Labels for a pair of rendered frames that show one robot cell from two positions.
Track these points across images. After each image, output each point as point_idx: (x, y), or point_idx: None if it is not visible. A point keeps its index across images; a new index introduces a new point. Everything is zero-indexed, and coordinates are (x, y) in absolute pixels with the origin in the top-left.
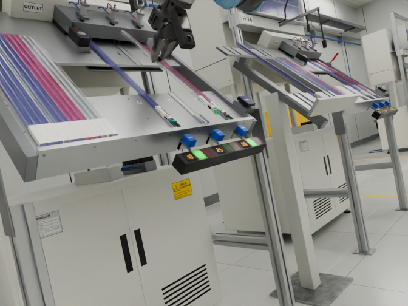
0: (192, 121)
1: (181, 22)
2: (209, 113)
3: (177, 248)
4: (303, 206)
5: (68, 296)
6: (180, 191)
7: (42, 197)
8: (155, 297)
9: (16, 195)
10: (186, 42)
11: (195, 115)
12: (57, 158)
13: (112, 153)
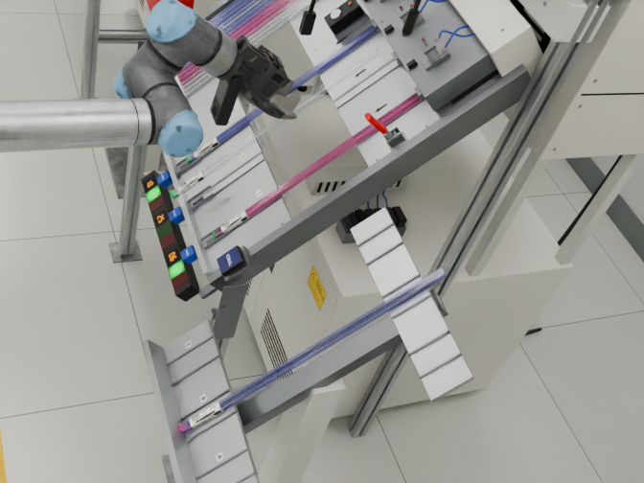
0: (202, 185)
1: (219, 85)
2: (224, 210)
3: (287, 313)
4: None
5: None
6: (313, 286)
7: (299, 129)
8: (263, 302)
9: (472, 139)
10: (210, 109)
11: (216, 190)
12: None
13: None
